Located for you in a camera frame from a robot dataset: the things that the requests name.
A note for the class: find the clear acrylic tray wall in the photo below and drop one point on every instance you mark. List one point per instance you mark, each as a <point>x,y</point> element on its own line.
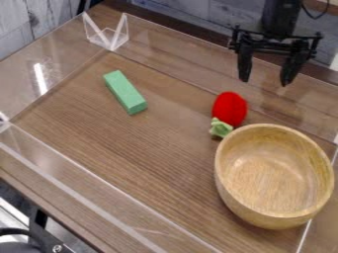
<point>112,219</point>

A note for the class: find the green foam block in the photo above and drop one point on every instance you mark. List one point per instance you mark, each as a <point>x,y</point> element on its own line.
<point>126,92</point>

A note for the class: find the wooden bowl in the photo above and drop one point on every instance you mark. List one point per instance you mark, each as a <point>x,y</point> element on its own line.
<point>275,175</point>

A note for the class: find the black table leg bracket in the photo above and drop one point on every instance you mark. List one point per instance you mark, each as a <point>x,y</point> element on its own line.
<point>52,244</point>

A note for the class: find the clear acrylic corner bracket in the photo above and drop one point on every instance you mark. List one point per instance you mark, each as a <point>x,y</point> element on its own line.
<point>108,38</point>

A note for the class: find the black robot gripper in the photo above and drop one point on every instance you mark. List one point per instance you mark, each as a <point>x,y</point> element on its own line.
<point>251,39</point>

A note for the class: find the red plush tomato green leaf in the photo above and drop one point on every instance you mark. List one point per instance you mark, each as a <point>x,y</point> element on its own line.
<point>229,112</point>

